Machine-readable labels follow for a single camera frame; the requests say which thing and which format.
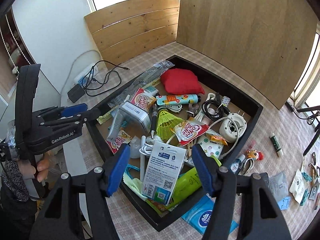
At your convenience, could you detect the green snack packet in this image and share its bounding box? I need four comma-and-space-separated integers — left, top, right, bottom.
170, 166, 203, 209

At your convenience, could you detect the fruit print tube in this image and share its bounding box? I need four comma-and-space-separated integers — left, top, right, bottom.
155, 94, 202, 105

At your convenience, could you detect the small blue bottle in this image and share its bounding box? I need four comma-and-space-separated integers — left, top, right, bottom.
230, 154, 247, 174

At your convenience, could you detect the black plug adapter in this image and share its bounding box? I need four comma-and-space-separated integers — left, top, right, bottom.
67, 84, 85, 103

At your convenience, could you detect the grey cable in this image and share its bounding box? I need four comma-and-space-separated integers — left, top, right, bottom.
165, 102, 183, 114

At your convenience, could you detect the light wooden board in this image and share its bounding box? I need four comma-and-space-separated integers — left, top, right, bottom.
176, 0, 320, 110

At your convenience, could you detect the star print tissue pack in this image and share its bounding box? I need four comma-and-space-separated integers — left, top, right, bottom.
195, 135, 227, 159

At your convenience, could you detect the black cable coil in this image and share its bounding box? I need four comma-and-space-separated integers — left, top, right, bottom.
201, 92, 232, 120

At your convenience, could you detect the pale green cloth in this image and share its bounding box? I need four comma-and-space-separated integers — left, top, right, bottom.
124, 175, 144, 200

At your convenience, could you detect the blue plastic stand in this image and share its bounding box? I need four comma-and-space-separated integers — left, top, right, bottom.
277, 196, 292, 211

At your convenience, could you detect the coffee creamer sachet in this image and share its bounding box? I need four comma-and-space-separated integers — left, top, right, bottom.
130, 87, 157, 113
106, 127, 133, 154
170, 119, 210, 147

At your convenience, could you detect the blue wet wipe packet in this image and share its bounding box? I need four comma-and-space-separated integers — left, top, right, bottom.
181, 195, 239, 233

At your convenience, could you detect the beaded blind cord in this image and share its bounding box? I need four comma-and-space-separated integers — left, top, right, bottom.
0, 12, 19, 74

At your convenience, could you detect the grey foil sachet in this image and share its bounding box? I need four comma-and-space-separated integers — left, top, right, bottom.
268, 171, 289, 203

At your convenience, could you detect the colourful snack packet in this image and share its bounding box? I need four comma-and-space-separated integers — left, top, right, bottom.
146, 197, 180, 215

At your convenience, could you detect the white power strip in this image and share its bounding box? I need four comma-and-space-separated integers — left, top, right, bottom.
74, 64, 99, 85

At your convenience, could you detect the grey squeeze tube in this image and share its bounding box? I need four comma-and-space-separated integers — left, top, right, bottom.
107, 110, 127, 143

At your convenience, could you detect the metal nail clipper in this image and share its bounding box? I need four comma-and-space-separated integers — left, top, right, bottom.
239, 156, 255, 177

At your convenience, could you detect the red fabric pouch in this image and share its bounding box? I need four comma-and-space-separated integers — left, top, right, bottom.
160, 68, 205, 95

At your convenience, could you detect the wooden slat panel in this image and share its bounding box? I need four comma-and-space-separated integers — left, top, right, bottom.
84, 0, 180, 70

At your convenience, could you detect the black power cable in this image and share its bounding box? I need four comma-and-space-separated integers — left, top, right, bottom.
84, 60, 130, 97

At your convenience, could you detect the clear plastic packet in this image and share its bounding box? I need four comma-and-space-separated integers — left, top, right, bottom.
110, 59, 175, 110

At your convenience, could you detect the yellow green shuttlecock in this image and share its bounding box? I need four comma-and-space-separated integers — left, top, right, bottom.
156, 107, 184, 140

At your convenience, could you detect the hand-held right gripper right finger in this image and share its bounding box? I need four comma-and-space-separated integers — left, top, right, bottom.
191, 144, 288, 240

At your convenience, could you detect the cartoon doll keychain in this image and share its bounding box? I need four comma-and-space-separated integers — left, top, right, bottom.
245, 142, 265, 161

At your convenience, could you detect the white paper sachet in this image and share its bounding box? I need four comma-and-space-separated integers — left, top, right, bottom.
289, 169, 309, 204

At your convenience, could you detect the white coiled cable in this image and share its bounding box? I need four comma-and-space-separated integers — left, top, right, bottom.
139, 135, 157, 159

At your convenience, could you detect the teal plastic bar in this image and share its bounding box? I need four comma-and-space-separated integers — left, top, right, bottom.
299, 171, 313, 205

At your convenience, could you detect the person's left hand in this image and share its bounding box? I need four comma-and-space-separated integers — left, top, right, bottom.
18, 160, 50, 183

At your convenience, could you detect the grey metal tin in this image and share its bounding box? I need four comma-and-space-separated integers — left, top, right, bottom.
119, 101, 150, 133

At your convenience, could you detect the person's left forearm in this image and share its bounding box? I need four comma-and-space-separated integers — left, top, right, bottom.
0, 160, 38, 240

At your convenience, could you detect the yellow ruler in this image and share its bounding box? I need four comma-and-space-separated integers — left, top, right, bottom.
96, 79, 162, 125

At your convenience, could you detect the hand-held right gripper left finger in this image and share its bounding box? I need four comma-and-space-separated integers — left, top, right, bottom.
30, 144, 131, 240

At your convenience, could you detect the black tripod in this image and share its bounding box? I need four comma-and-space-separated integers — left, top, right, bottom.
291, 100, 320, 157

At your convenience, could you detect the green lip balm stick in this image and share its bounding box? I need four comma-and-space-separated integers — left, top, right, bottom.
269, 135, 284, 157

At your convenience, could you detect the white round plug adapter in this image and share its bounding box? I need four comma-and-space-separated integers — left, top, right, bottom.
219, 110, 248, 143

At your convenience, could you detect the blue white card packet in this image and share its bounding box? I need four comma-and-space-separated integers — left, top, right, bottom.
142, 140, 188, 207

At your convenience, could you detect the black pen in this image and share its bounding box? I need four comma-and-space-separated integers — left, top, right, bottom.
150, 102, 160, 138

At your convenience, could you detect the black storage tray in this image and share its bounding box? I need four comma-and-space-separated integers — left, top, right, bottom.
86, 54, 264, 232

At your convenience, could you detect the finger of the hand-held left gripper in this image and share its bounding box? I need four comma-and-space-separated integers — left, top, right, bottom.
37, 103, 88, 119
40, 108, 102, 130

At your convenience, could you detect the orange snack packet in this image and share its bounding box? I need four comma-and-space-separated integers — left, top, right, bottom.
206, 133, 228, 145

